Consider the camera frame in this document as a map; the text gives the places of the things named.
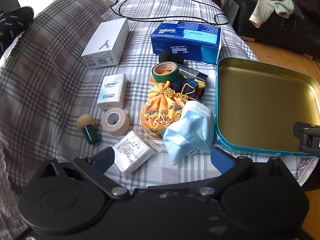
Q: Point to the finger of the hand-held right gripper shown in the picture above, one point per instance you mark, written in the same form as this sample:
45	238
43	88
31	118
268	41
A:
307	127
310	145

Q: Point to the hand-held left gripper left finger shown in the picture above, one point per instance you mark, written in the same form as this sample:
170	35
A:
102	158

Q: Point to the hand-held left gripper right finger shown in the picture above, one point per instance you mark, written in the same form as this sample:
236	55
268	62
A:
222	160

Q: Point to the clear plastic white packet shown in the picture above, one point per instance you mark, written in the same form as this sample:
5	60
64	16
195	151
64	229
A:
132	155

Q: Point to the blue face mask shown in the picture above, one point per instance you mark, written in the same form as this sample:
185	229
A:
187	132

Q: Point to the teal tin tray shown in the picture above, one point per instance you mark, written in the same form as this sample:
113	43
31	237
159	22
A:
262	100

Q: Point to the small white tissue box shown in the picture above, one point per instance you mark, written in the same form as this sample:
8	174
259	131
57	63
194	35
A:
111	92

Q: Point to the navy colourful bag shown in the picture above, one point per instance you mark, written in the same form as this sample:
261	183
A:
180	85

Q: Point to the green tape roll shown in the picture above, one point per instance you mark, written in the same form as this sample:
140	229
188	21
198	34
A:
160	78

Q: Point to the black mushroom makeup sponge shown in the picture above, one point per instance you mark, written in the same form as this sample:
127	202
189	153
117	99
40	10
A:
165	56

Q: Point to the beige tape roll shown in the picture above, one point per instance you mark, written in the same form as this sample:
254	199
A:
122	127

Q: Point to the grey plaid blanket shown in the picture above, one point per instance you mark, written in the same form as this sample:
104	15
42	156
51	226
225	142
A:
50	80

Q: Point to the black sofa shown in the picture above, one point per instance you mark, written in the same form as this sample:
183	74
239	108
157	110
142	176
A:
275	37

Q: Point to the grey lace cloth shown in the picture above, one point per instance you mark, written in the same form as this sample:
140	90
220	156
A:
7	192

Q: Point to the white phone box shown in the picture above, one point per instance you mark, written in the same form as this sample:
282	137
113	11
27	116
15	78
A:
105	45

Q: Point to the blue tissue pack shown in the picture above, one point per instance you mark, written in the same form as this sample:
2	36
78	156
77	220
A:
185	42

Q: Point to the green knit garment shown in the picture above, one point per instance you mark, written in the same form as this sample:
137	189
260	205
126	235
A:
265	7

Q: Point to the grey metal cabinet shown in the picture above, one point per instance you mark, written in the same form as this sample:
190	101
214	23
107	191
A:
230	7

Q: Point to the dark printed cloth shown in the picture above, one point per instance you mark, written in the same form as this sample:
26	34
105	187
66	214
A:
12	25

